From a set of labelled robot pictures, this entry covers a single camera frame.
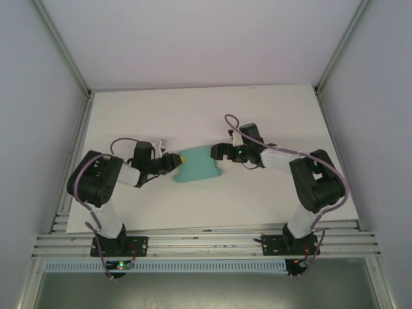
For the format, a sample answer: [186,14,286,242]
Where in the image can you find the white slotted cable duct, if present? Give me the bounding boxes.
[44,259,288,273]

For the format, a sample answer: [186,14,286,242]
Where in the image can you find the circuit board with green light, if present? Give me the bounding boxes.
[107,261,135,271]

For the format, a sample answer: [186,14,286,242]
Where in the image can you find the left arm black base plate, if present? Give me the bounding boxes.
[89,236,149,258]

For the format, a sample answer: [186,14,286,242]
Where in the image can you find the teal paper box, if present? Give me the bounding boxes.
[173,145,224,184]

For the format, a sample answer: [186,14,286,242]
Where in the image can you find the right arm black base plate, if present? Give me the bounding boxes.
[261,234,320,257]

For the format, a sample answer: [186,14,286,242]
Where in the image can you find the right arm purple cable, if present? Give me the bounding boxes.
[223,113,352,279]

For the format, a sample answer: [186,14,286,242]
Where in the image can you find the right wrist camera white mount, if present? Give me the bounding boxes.
[227,128,243,147]

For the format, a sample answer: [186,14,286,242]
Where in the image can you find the aluminium rail beam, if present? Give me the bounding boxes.
[30,227,382,259]

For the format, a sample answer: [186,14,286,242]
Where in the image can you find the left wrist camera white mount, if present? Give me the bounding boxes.
[151,138,169,155]

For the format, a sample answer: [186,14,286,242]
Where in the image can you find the aluminium table side rail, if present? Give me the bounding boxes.
[48,93,95,235]
[316,93,363,231]

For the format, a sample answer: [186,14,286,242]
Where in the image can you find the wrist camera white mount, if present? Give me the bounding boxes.
[227,128,243,147]
[151,138,169,155]

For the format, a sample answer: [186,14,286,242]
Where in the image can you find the aluminium corner post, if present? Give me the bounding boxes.
[31,0,95,98]
[313,0,371,97]

